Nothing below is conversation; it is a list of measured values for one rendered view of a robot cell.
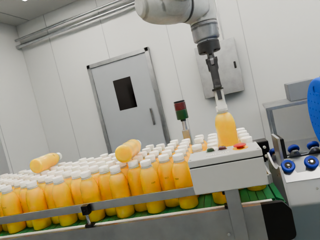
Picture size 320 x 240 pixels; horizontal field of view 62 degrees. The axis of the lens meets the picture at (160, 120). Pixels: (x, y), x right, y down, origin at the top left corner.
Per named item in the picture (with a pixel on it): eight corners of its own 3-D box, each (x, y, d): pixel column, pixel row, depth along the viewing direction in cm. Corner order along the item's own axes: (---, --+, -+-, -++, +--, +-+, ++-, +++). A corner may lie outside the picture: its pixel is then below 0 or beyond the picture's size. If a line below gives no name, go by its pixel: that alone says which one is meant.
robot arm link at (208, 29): (216, 23, 92) (220, 40, 93) (191, 31, 94) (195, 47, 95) (217, 16, 83) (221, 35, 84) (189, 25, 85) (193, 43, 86)
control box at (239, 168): (269, 185, 70) (261, 147, 70) (195, 195, 75) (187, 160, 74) (262, 173, 80) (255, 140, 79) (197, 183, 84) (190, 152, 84)
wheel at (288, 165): (293, 157, 91) (292, 159, 93) (279, 160, 92) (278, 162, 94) (297, 169, 89) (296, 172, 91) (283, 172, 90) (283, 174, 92)
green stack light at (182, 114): (188, 118, 139) (185, 109, 139) (176, 120, 141) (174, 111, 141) (189, 116, 146) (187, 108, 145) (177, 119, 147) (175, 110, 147)
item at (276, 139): (290, 170, 96) (284, 137, 96) (283, 171, 97) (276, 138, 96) (283, 163, 106) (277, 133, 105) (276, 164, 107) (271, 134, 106)
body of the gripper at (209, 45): (218, 35, 84) (225, 64, 85) (218, 40, 93) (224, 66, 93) (195, 42, 86) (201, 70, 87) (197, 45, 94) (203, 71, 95)
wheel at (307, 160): (321, 166, 87) (319, 169, 89) (317, 154, 90) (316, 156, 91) (305, 167, 89) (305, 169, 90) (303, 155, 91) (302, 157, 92)
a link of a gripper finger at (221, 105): (222, 88, 88) (222, 88, 88) (226, 109, 89) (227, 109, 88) (213, 90, 89) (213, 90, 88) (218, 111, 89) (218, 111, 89)
